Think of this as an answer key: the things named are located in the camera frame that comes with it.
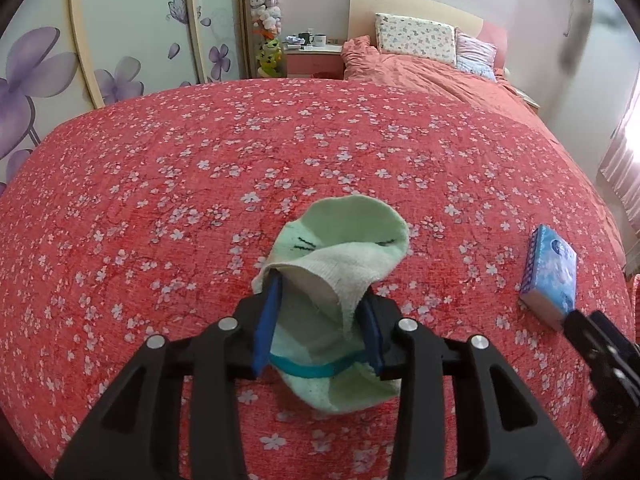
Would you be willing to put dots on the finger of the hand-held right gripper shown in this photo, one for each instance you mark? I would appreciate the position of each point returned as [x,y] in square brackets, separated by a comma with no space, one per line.
[582,332]
[610,327]

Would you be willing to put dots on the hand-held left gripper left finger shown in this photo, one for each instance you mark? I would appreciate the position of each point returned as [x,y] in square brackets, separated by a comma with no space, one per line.
[265,325]

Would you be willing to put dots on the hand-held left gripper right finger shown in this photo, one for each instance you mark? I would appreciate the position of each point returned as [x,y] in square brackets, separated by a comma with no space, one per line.
[372,332]

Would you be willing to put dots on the light green sock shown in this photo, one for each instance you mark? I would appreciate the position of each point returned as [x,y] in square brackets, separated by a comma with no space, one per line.
[340,260]

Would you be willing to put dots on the blue tissue packet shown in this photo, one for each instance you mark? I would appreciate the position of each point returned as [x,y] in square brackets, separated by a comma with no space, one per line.
[550,280]

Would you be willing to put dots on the pink curtain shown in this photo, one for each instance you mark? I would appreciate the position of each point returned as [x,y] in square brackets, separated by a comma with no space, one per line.
[622,170]

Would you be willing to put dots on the bed with salmon duvet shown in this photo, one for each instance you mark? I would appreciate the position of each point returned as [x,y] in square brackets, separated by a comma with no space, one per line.
[440,75]

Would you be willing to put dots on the pink and white nightstand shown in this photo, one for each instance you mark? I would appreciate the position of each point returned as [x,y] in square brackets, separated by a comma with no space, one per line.
[314,60]

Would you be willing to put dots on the pink striped pillow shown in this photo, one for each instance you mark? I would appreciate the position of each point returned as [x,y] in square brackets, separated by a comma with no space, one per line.
[475,57]

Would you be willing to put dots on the white floral pillow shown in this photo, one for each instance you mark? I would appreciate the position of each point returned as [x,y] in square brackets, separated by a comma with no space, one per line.
[415,40]

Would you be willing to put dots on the clear tube of plush toys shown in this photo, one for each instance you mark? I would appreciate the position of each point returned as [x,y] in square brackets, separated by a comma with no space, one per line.
[266,25]

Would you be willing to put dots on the white air conditioner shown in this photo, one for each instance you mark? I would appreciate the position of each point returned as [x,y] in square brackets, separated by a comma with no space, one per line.
[555,25]

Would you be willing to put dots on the wardrobe with purple flower print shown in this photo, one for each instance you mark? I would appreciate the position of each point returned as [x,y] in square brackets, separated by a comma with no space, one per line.
[115,45]

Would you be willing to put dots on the beige and pink headboard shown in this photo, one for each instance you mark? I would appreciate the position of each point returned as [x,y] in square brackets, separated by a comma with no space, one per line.
[400,10]

